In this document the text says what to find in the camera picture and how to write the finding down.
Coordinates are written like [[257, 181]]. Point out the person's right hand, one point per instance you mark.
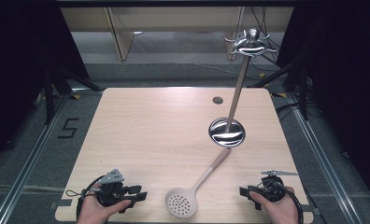
[[279, 210]]

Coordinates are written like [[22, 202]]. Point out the beige slotted spoon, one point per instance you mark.
[[181, 202]]

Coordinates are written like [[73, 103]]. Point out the black metal stand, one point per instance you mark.
[[54, 90], [298, 84]]

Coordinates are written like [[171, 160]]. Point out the metal utensil stand with hooks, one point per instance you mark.
[[228, 132]]

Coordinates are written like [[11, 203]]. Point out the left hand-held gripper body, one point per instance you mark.
[[111, 186]]

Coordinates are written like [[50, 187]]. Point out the aluminium floor rail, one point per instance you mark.
[[323, 161], [27, 165]]

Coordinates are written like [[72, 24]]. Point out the dark curtain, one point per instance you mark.
[[21, 62], [345, 77]]

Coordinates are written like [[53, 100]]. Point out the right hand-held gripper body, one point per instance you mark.
[[273, 189]]

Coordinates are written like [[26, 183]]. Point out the round grey table grommet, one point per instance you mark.
[[217, 100]]

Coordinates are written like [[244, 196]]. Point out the person's left hand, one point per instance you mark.
[[94, 211]]

